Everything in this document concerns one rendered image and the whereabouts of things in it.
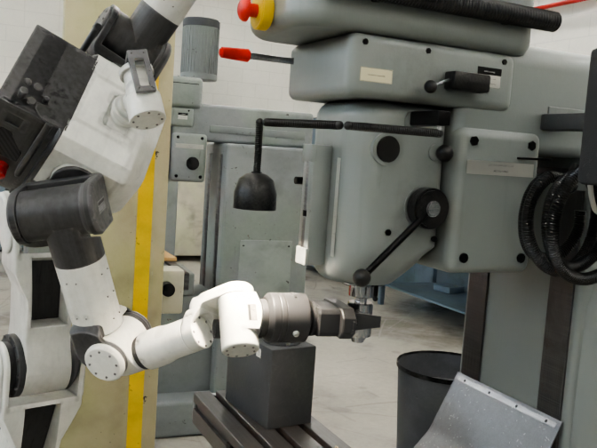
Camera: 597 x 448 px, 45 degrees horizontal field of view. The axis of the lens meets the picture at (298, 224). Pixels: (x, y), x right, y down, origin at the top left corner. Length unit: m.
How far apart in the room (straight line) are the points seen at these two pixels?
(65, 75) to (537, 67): 0.86
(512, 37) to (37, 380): 1.21
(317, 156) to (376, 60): 0.19
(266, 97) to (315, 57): 9.70
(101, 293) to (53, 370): 0.44
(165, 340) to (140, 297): 1.67
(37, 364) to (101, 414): 1.40
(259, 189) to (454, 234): 0.35
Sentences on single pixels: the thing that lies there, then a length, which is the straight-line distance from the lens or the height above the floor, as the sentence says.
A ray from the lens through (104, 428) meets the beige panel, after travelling 3.13.
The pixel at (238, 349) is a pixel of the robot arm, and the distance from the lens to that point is 1.26.
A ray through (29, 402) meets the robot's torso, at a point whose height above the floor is 0.93.
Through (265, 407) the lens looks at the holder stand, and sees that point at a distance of 1.71.
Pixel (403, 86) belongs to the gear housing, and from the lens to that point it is 1.22.
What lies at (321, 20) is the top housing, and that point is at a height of 1.74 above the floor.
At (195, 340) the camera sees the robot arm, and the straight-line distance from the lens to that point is 1.30.
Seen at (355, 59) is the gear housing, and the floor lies 1.69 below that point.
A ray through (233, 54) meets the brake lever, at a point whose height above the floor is 1.70.
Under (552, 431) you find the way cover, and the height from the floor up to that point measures 1.04.
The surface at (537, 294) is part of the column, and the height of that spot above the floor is 1.29.
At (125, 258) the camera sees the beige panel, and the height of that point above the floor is 1.07.
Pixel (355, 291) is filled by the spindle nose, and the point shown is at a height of 1.29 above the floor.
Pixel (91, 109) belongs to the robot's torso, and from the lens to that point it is 1.41.
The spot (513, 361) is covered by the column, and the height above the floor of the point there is 1.14.
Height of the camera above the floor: 1.53
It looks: 6 degrees down
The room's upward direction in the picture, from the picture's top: 4 degrees clockwise
